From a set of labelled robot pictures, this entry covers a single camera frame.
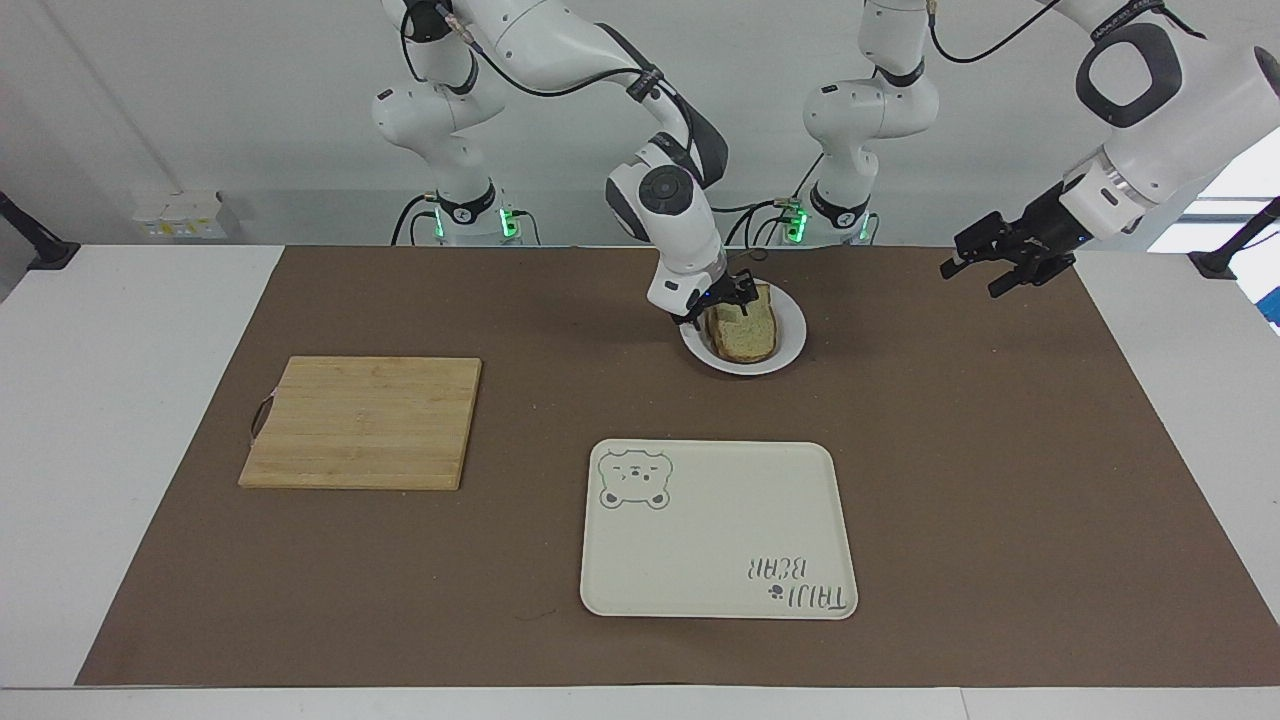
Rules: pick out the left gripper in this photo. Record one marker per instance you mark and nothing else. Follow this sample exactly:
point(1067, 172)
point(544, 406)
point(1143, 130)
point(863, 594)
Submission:
point(1052, 225)

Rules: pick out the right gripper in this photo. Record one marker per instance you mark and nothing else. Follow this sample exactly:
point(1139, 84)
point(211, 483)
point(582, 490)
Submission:
point(711, 300)

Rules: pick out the brown bread slice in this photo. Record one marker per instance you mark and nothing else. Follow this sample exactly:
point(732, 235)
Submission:
point(716, 318)
point(748, 334)

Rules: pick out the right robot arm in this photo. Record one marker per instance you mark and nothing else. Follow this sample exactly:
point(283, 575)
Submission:
point(560, 45)

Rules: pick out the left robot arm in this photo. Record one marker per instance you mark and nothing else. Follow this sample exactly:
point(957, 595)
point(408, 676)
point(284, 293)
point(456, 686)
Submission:
point(1180, 130)

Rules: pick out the white round plate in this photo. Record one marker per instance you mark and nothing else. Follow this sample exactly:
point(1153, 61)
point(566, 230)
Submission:
point(790, 335)

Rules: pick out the cream tray with bear print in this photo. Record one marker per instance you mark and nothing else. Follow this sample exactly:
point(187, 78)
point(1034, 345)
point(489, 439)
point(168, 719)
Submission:
point(720, 530)

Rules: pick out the black stand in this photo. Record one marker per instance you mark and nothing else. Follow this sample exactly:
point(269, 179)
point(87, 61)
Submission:
point(1222, 258)
point(45, 252)

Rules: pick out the wooden cutting board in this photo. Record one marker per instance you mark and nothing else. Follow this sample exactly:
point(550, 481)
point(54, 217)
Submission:
point(365, 425)

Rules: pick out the white wall socket box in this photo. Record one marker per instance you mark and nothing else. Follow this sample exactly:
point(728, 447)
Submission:
point(185, 215)

